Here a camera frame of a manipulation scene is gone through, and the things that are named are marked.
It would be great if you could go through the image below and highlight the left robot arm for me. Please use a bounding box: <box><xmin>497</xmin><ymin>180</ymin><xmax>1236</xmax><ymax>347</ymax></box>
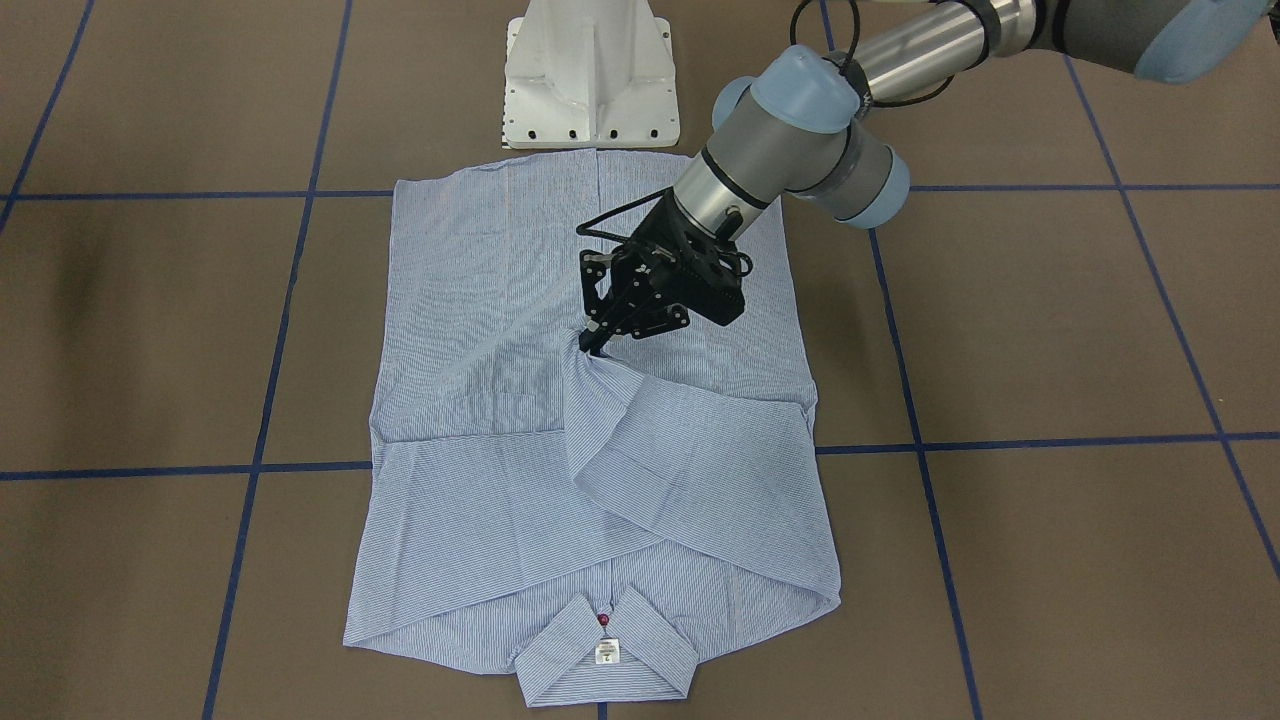
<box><xmin>577</xmin><ymin>1</ymin><xmax>1277</xmax><ymax>356</ymax></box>

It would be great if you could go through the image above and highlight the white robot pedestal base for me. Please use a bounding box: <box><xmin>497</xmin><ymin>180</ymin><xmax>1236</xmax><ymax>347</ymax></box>
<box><xmin>502</xmin><ymin>1</ymin><xmax>681</xmax><ymax>151</ymax></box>

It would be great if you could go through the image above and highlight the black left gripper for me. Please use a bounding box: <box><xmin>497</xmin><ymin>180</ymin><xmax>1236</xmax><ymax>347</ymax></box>
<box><xmin>577</xmin><ymin>190</ymin><xmax>749</xmax><ymax>357</ymax></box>

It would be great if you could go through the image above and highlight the light blue striped shirt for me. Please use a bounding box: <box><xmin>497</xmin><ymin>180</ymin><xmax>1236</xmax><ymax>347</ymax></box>
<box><xmin>343</xmin><ymin>150</ymin><xmax>841</xmax><ymax>707</ymax></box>

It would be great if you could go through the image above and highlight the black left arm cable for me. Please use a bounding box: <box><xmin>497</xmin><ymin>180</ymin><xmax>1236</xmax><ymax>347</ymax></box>
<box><xmin>790</xmin><ymin>0</ymin><xmax>961</xmax><ymax>109</ymax></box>

